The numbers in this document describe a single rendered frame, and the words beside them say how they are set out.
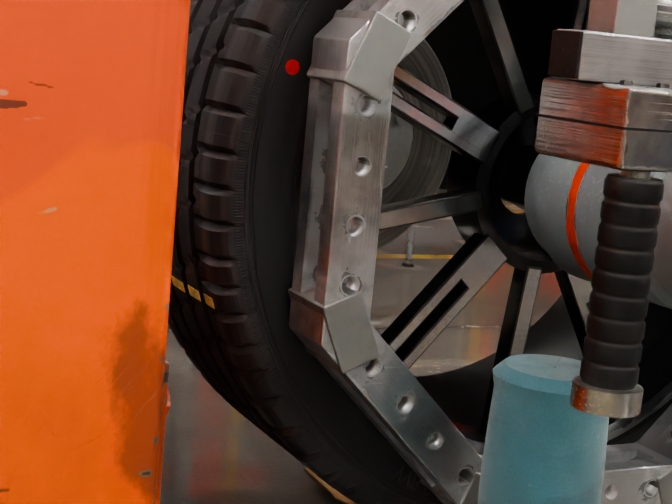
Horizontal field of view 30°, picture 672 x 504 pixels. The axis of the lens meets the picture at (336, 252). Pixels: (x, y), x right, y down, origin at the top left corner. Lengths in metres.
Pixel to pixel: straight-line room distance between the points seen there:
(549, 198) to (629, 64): 0.25
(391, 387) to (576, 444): 0.15
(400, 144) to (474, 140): 0.46
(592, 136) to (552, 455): 0.25
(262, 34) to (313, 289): 0.20
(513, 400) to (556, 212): 0.18
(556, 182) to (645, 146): 0.26
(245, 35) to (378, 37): 0.12
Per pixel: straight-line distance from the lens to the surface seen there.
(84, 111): 0.79
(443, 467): 1.01
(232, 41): 0.99
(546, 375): 0.91
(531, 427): 0.91
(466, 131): 1.08
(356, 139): 0.91
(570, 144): 0.80
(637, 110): 0.76
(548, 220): 1.03
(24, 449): 0.82
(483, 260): 1.11
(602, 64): 0.78
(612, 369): 0.79
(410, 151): 1.60
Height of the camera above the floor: 0.96
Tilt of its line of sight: 10 degrees down
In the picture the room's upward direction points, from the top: 5 degrees clockwise
